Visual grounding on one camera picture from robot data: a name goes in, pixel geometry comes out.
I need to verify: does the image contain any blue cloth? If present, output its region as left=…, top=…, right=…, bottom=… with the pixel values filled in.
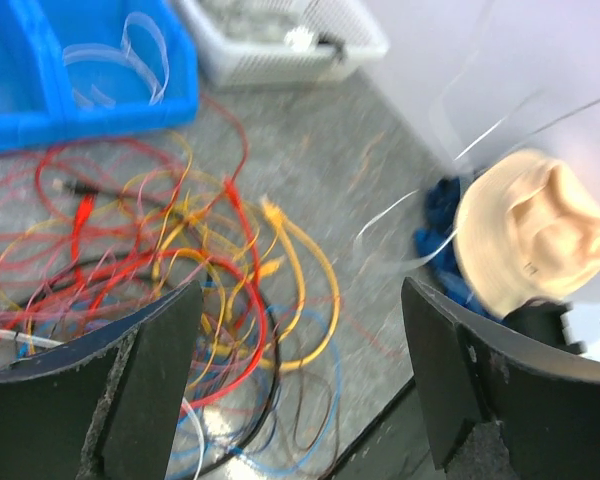
left=413, top=177, right=495, bottom=320

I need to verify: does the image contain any white basket with clothes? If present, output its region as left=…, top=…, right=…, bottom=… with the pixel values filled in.
left=171, top=1, right=389, bottom=89

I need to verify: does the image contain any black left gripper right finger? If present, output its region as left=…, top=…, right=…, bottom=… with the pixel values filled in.
left=401, top=278, right=600, bottom=479

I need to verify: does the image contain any tangled cable pile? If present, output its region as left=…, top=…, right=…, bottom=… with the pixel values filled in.
left=0, top=94, right=346, bottom=480

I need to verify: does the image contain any grey adidas sweatshirt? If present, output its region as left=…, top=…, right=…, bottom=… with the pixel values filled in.
left=199, top=0, right=301, bottom=44

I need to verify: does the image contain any beige bucket hat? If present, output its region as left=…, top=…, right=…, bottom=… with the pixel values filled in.
left=453, top=149, right=600, bottom=317

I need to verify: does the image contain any blue divided plastic bin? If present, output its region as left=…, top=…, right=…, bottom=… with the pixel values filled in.
left=0, top=1, right=199, bottom=152

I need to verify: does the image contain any white thin cable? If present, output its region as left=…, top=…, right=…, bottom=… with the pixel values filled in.
left=61, top=11, right=171, bottom=110

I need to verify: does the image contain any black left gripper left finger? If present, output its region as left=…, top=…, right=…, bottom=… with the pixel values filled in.
left=0, top=281, right=203, bottom=479

